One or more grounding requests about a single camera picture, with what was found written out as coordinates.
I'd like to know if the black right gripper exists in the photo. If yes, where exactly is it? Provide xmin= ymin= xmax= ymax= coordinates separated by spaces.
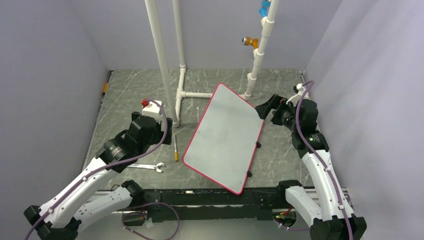
xmin=255 ymin=94 xmax=301 ymax=132

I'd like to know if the white rainbow marker pen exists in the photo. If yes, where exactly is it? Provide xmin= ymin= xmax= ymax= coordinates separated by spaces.
xmin=172 ymin=133 xmax=179 ymax=162

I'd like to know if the pink framed whiteboard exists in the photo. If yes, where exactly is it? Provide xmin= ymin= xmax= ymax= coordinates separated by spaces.
xmin=182 ymin=83 xmax=265 ymax=195

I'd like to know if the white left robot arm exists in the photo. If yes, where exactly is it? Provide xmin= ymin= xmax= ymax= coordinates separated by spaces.
xmin=24 ymin=112 xmax=172 ymax=240

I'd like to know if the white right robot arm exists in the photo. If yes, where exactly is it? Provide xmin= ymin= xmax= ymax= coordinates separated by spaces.
xmin=255 ymin=94 xmax=367 ymax=240

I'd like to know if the silver open-end wrench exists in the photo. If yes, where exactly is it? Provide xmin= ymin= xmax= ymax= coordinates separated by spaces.
xmin=128 ymin=162 xmax=166 ymax=173

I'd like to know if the blue nozzle fitting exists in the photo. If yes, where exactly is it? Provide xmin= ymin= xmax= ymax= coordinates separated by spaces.
xmin=258 ymin=0 xmax=272 ymax=18

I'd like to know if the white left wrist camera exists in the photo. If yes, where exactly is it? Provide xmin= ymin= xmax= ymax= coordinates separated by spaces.
xmin=141 ymin=98 xmax=163 ymax=122

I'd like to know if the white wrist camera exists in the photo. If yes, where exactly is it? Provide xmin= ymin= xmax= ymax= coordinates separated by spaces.
xmin=141 ymin=98 xmax=163 ymax=122
xmin=285 ymin=83 xmax=308 ymax=107

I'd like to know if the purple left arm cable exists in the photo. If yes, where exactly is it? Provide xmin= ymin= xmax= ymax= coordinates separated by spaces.
xmin=23 ymin=99 xmax=181 ymax=240

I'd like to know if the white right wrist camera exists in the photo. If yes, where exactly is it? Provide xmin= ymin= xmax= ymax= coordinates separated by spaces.
xmin=285 ymin=83 xmax=308 ymax=107

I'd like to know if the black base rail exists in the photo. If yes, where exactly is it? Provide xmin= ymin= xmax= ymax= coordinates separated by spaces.
xmin=96 ymin=187 xmax=319 ymax=223

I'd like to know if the white PVC pipe frame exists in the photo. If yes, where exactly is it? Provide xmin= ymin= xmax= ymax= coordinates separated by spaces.
xmin=144 ymin=0 xmax=281 ymax=129

